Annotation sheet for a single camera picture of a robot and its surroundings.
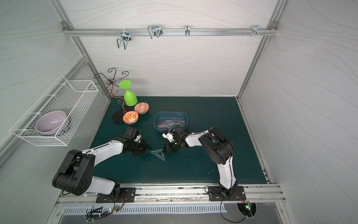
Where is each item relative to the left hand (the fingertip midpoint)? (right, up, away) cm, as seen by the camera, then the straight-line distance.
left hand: (151, 149), depth 88 cm
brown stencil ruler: (+7, +14, +13) cm, 20 cm away
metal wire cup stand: (-29, +21, +15) cm, 39 cm away
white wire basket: (-41, +33, -10) cm, 54 cm away
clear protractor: (+10, +16, +15) cm, 25 cm away
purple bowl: (-40, +19, -26) cm, 52 cm away
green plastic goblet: (-14, +32, +2) cm, 35 cm away
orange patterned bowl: (-19, +20, +16) cm, 32 cm away
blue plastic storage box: (+3, +20, +16) cm, 26 cm away
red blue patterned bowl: (-13, +27, +23) cm, 37 cm away
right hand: (+7, -2, +2) cm, 8 cm away
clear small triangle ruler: (+5, -3, 0) cm, 6 cm away
